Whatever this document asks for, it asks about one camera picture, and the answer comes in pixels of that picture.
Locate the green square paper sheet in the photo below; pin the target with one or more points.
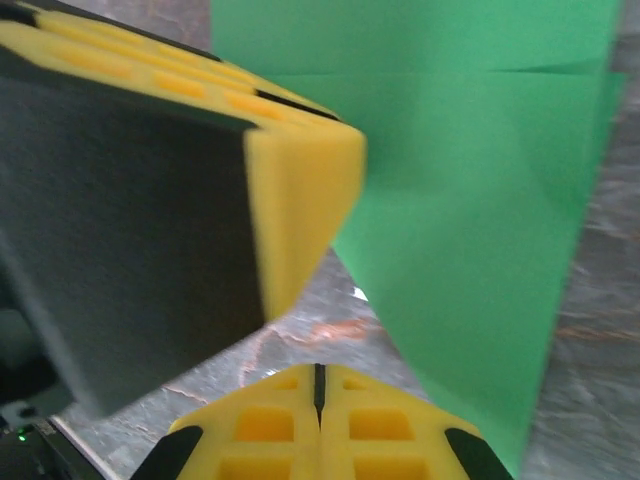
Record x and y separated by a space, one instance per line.
450 175

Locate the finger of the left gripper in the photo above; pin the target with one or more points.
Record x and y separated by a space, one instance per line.
150 225
175 52

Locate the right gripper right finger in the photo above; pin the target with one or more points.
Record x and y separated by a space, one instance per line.
400 435

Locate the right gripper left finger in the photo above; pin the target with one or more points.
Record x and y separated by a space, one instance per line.
250 435

